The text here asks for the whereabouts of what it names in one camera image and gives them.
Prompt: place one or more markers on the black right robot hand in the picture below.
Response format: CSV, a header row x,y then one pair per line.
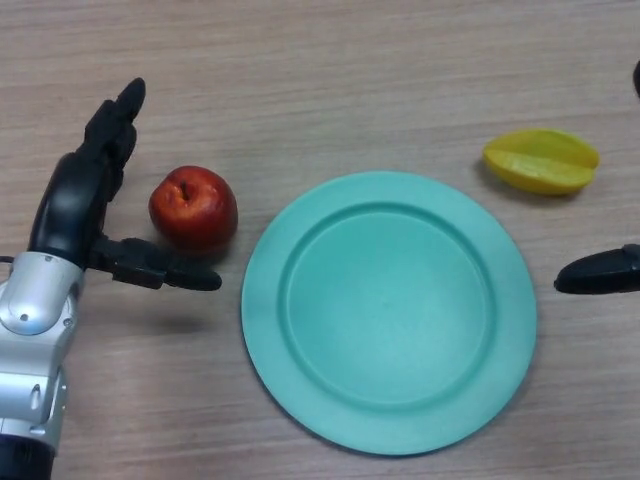
x,y
600,272

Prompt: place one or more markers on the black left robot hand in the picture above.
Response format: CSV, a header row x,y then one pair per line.
x,y
75,200

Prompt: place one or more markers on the red apple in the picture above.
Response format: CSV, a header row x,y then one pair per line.
x,y
194,210

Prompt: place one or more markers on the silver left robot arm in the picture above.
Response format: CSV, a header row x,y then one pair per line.
x,y
35,340

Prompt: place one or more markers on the green round plate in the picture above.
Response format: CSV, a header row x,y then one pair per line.
x,y
389,312

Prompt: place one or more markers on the yellow starfruit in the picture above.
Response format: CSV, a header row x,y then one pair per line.
x,y
541,161

